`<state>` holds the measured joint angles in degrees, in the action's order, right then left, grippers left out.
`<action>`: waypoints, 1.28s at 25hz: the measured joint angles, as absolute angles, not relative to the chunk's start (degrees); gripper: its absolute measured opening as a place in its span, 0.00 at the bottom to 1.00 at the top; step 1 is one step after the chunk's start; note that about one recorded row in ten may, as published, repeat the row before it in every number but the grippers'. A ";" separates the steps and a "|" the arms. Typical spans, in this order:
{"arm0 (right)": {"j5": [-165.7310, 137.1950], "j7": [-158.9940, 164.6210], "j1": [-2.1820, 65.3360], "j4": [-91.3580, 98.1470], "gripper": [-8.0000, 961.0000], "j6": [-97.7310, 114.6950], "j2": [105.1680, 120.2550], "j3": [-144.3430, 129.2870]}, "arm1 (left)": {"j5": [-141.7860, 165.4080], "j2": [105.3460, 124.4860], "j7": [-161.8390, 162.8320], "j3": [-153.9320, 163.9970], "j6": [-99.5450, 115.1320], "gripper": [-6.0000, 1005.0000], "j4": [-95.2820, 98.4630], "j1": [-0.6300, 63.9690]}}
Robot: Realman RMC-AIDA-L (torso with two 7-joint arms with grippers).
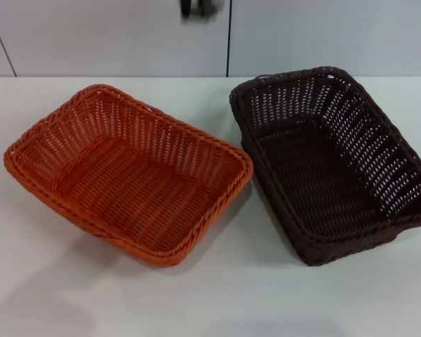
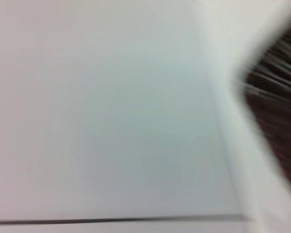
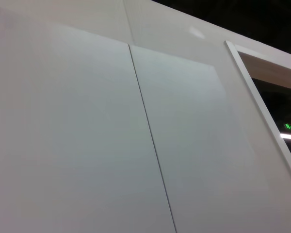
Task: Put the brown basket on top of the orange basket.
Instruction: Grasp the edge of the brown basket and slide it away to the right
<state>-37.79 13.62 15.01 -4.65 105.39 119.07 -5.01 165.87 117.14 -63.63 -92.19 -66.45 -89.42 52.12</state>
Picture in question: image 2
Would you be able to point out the dark brown woven plastic basket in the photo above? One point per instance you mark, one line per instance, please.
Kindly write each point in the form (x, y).
(279, 102)

